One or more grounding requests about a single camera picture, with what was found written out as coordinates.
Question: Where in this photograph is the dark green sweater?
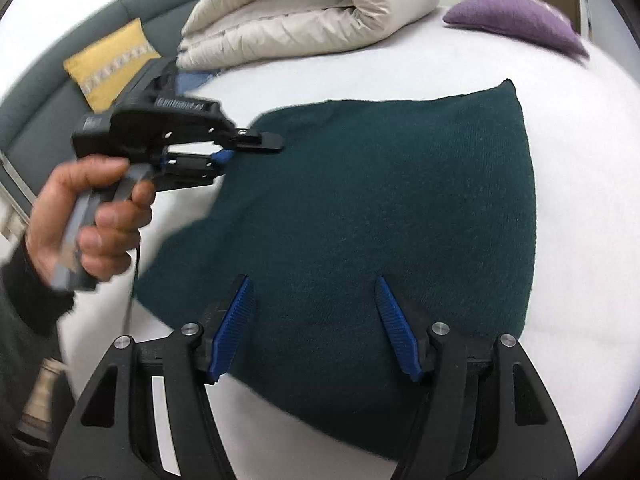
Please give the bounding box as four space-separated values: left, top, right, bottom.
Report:
136 81 537 460

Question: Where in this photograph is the dark sleeve left forearm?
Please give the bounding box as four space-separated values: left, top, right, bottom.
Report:
0 240 75 441

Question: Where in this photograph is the person's left hand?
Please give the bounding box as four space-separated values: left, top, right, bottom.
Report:
25 155 155 292

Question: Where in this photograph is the blue pillow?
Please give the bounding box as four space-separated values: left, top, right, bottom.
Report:
174 70 220 96

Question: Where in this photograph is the yellow cushion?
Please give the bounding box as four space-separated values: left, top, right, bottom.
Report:
63 18 160 113

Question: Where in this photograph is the grey padded headboard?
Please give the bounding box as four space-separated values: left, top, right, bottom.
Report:
1 0 198 212

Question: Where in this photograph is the folded beige duvet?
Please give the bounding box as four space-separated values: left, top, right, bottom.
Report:
177 0 439 70

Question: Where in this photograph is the purple cushion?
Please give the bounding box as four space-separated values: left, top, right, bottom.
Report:
442 0 590 60

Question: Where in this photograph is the black cable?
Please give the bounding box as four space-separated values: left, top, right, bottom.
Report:
121 244 144 338

